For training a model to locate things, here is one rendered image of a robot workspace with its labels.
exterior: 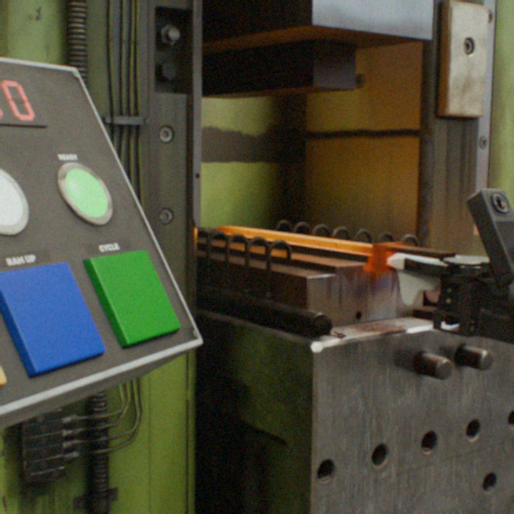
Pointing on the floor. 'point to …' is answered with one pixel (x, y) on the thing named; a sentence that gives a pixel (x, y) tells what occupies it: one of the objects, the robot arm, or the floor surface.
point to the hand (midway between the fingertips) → (401, 255)
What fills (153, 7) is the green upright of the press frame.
